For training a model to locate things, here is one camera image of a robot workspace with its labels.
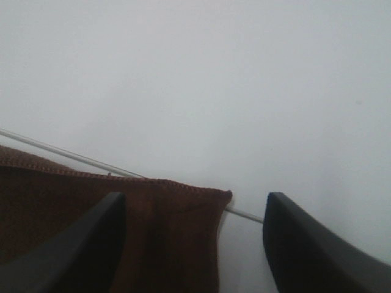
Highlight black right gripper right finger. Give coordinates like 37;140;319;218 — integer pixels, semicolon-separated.
263;192;390;292

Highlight brown towel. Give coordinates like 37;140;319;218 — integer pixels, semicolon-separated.
1;146;232;292

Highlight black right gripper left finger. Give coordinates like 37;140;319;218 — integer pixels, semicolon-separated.
1;192;126;292

